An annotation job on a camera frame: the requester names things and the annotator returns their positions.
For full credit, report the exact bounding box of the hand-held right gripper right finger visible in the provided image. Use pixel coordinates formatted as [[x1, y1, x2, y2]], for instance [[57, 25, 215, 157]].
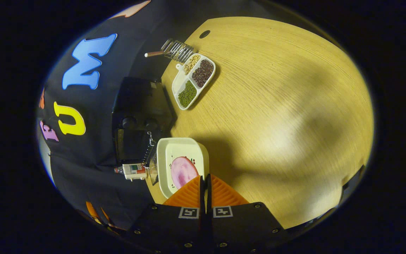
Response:
[[207, 174, 288, 254]]

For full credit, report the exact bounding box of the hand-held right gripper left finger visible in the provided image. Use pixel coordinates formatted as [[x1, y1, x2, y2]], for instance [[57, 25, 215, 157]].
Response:
[[125, 175, 206, 254]]

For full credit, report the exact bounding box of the pink ham slice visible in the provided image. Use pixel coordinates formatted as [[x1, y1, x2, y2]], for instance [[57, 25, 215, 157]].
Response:
[[171, 157, 199, 190]]

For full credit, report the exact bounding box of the white square dish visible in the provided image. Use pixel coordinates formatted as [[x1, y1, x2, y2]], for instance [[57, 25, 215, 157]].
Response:
[[156, 138, 210, 199]]

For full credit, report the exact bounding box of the black electric oven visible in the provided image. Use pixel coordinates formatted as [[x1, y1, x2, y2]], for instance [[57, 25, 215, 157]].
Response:
[[111, 77, 173, 186]]

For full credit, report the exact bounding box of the white kitchen appliance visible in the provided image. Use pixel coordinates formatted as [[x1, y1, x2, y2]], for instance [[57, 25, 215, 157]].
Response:
[[123, 163, 147, 181]]

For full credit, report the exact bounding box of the clear plastic bottle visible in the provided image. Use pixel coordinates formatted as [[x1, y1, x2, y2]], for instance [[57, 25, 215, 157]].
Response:
[[114, 167, 147, 176]]

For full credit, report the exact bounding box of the pile of green beans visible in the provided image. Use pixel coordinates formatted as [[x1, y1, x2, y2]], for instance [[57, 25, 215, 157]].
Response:
[[178, 80, 197, 108]]

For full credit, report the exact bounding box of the white divided dish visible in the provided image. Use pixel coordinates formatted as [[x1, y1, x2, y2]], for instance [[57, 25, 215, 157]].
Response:
[[172, 53, 216, 110]]

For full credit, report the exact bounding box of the pile of red beans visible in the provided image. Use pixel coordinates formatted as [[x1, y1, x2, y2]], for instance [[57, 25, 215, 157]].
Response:
[[192, 59, 214, 88]]

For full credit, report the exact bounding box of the pile of yellow soybeans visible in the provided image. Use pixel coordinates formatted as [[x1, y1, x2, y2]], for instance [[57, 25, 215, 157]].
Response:
[[184, 55, 201, 74]]

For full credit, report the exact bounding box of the wire mesh basket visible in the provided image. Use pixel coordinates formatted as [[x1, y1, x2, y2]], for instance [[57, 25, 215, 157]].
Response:
[[161, 38, 194, 63]]

